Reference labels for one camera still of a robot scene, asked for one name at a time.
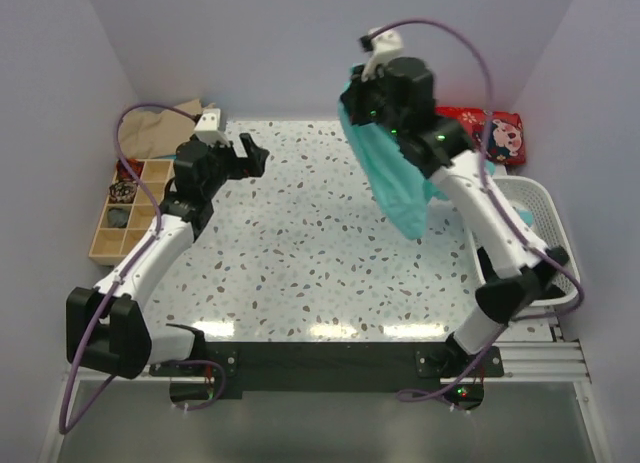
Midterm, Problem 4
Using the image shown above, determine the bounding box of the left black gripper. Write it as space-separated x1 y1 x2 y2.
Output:
202 134 267 200

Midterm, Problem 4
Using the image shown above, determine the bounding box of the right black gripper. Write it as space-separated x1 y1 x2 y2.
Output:
339 62 406 140

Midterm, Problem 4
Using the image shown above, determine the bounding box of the mint green t shirt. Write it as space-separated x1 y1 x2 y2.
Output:
339 57 493 239

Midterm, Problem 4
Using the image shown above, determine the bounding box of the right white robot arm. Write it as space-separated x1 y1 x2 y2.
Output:
338 57 570 376

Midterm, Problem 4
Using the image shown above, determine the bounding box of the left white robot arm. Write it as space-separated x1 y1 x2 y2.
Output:
66 133 269 379

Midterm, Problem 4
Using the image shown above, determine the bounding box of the beige folded t shirt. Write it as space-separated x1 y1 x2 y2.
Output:
118 109 195 159

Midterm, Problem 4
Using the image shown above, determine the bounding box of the red black scrunchie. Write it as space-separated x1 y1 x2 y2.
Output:
115 159 144 182

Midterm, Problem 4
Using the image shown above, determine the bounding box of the red cartoon print cloth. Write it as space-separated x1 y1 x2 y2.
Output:
436 106 526 166

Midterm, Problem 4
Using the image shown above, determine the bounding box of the patterned brown scrunchie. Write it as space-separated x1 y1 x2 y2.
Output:
108 180 137 204

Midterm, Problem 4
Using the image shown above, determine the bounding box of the wooden compartment tray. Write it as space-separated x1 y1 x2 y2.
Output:
88 159 174 266

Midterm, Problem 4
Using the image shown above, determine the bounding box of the grey scrunchie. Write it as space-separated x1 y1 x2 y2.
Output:
106 207 130 229

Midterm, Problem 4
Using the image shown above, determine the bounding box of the white plastic laundry basket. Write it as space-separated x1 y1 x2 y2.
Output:
463 175 580 311

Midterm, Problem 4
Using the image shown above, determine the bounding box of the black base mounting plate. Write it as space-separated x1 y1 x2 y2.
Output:
150 342 505 398

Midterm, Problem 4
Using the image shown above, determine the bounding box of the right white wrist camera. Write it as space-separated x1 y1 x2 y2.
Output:
359 28 404 81

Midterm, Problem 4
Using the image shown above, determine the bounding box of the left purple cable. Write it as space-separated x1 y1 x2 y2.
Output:
58 102 201 435

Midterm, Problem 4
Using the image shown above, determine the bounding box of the aluminium frame rail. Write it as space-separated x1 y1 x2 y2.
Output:
497 320 591 383

